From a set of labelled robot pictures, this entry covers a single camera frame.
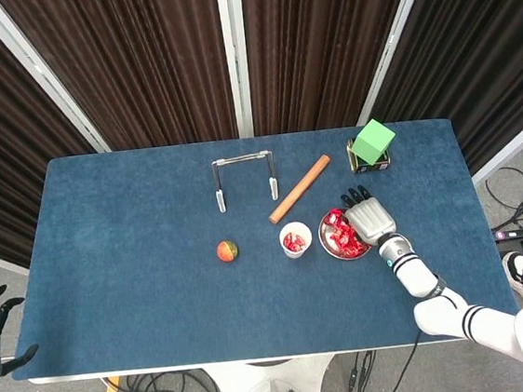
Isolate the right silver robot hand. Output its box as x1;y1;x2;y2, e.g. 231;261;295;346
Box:
338;181;398;250

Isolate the metal bowl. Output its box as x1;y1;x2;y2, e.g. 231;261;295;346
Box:
315;204;375;264

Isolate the white paper cup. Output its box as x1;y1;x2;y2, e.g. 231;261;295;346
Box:
277;219;315;262

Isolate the black tin with gold lid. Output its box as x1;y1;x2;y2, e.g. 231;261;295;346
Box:
344;134;393;177

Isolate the wooden rolling pin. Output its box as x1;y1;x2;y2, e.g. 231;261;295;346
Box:
261;154;338;225

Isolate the green cube block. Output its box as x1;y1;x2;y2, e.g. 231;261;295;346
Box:
348;115;400;168

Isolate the orange and green ball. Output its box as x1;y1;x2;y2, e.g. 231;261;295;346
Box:
214;238;241;264

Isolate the blue table cloth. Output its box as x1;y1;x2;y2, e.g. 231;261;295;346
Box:
0;109;523;387

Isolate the metal wire stand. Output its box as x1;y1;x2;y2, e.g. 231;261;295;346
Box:
209;149;281;215

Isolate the black cable with inline switch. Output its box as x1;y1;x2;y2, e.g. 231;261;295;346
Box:
336;348;382;392

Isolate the white partition frame post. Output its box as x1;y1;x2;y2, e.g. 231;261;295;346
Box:
0;0;113;165
215;0;257;141
343;0;451;127

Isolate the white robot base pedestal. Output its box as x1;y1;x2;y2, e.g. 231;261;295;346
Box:
204;351;339;392

